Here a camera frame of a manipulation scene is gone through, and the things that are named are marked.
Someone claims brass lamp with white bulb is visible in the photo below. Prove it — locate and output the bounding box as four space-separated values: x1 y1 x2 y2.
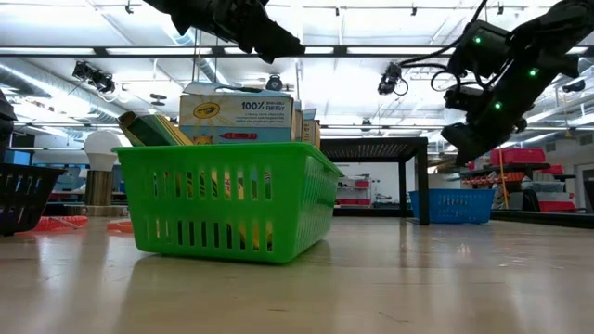
63 130 132 219

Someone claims black aluminium rig frame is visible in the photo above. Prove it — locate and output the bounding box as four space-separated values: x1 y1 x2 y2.
489 209 594 230

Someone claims white shelf unit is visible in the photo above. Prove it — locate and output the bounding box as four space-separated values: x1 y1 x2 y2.
335 174 373 208

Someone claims black shelf rack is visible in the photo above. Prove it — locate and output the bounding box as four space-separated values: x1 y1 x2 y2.
458 147 579 214

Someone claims black light bar frame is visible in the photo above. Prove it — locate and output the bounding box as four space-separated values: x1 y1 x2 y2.
0 44 594 59

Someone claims computer monitor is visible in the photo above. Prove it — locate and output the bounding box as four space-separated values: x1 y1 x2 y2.
0 148 33 166

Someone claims thin yellow cable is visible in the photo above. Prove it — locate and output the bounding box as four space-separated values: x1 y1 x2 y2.
497 148 510 211

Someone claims small four-crayon box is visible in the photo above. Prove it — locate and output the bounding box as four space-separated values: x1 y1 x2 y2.
115 109 195 148

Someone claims black plastic slotted basket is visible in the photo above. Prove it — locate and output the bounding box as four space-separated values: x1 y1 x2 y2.
0 161 67 237

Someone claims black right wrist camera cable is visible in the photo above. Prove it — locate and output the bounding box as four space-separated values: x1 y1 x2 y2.
398 0 489 94

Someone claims orange spiral wrist coil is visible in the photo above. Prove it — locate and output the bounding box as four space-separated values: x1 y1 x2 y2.
32 214 90 233

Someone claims silver ventilation duct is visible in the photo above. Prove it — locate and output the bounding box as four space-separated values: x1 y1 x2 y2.
0 62 136 126

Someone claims red storage bin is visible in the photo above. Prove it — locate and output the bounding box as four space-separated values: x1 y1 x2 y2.
537 199 577 214
489 148 548 166

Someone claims blue plastic slotted basket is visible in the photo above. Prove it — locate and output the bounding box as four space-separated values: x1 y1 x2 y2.
407 186 496 225

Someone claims black mesh monitor riser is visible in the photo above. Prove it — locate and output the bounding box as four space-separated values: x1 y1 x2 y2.
319 136 431 227

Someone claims green plastic slotted basket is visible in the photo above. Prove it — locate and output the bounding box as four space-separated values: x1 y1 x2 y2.
112 141 343 264

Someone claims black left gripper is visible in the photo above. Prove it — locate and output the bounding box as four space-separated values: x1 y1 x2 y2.
143 0 306 65

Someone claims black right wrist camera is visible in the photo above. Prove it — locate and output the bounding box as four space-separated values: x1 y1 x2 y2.
447 19 511 79

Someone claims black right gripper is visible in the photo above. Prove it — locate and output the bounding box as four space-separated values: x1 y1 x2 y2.
440 59 553 167

